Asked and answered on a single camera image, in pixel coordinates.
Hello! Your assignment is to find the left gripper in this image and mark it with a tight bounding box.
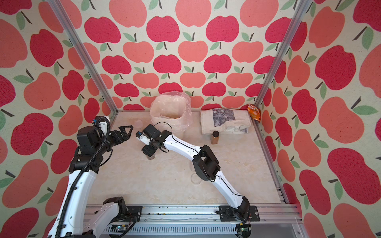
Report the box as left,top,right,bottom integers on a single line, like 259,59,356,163
95,124,134,154

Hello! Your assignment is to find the clear tea jar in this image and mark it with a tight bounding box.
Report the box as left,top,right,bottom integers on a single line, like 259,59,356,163
146,154,156,160
133,120,144,131

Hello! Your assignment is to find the clear jar lid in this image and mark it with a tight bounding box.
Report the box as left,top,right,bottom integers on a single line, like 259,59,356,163
190,173,202,185

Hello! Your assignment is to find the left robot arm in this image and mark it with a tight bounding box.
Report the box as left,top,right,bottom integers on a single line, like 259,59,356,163
48,116,133,238

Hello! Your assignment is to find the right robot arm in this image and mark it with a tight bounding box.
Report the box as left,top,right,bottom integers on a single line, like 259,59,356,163
136,124,250,223

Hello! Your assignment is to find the clear plastic bin liner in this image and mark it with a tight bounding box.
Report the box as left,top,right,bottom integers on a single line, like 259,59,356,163
149,91,194,134

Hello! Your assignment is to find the brown bottle black cap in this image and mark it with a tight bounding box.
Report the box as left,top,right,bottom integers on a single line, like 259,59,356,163
211,131,220,144

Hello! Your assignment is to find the folded printed tote bag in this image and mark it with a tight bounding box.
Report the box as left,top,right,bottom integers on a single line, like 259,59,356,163
200,108,252,135

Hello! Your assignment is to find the orange snack packet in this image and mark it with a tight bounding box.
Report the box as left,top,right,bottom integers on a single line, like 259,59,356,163
247,104,262,122

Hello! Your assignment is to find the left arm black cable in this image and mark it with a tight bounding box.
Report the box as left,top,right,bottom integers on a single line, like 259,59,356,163
53,116,111,238

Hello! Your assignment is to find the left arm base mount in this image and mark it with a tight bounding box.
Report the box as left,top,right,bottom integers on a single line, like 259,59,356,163
112,205,142,222

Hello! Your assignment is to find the left aluminium frame post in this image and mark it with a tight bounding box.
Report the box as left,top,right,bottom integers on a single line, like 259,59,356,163
47,0,119,114

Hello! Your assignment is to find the aluminium frame post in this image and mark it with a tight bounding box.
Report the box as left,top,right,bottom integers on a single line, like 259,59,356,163
254,0,312,107
47,0,119,114

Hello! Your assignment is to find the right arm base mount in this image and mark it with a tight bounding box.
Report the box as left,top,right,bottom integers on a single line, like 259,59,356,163
215,205,261,222

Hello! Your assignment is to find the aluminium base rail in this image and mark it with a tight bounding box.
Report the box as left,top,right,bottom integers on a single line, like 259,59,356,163
71,203,307,238

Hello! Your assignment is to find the right aluminium frame post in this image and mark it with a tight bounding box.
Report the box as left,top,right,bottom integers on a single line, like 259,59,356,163
254,0,312,107

